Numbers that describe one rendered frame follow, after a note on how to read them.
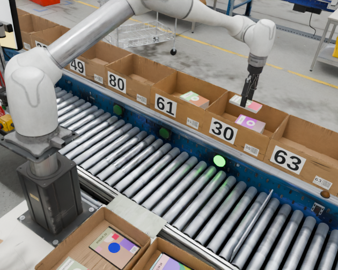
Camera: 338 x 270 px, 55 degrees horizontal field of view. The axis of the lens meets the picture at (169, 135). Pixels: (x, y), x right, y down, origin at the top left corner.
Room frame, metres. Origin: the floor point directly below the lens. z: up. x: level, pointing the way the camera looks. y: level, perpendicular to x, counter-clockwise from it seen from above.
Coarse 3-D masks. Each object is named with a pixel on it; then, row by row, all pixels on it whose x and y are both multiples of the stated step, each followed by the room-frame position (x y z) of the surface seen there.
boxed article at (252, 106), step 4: (236, 96) 1.55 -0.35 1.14; (240, 96) 1.55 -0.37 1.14; (232, 100) 1.50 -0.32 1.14; (236, 100) 1.51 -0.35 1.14; (240, 100) 1.51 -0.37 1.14; (248, 100) 1.52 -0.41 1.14; (236, 104) 1.48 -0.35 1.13; (248, 104) 1.47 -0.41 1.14; (252, 104) 1.48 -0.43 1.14; (256, 104) 1.48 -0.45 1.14; (260, 104) 1.49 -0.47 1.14; (244, 108) 1.46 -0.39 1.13; (248, 108) 1.44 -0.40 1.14; (252, 108) 1.44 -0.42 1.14; (256, 108) 1.44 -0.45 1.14; (260, 108) 1.47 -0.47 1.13; (256, 112) 1.43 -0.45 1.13
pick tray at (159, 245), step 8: (160, 240) 0.81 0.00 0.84; (152, 248) 0.78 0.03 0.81; (160, 248) 0.81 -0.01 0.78; (168, 248) 0.79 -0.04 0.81; (176, 248) 0.78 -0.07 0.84; (144, 256) 0.73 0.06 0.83; (152, 256) 0.78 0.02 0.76; (176, 256) 0.77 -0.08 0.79; (184, 256) 0.76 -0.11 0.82; (192, 256) 0.74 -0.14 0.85; (136, 264) 0.68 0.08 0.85; (144, 264) 0.73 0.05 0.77; (152, 264) 0.74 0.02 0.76; (192, 264) 0.74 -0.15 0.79; (200, 264) 0.72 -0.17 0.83
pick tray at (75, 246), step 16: (96, 224) 0.91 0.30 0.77; (112, 224) 0.93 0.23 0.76; (128, 224) 0.88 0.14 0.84; (64, 240) 0.76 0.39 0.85; (80, 240) 0.83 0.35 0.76; (144, 240) 0.83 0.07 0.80; (48, 256) 0.69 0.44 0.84; (64, 256) 0.74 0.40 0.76; (80, 256) 0.75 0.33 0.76; (96, 256) 0.76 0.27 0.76
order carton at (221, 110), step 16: (224, 96) 1.73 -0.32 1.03; (208, 112) 1.52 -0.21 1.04; (224, 112) 1.76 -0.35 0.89; (240, 112) 1.72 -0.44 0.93; (272, 112) 1.62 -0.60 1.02; (208, 128) 1.51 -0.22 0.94; (240, 128) 1.41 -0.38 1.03; (272, 128) 1.60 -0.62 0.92; (240, 144) 1.40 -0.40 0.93; (256, 144) 1.35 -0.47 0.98
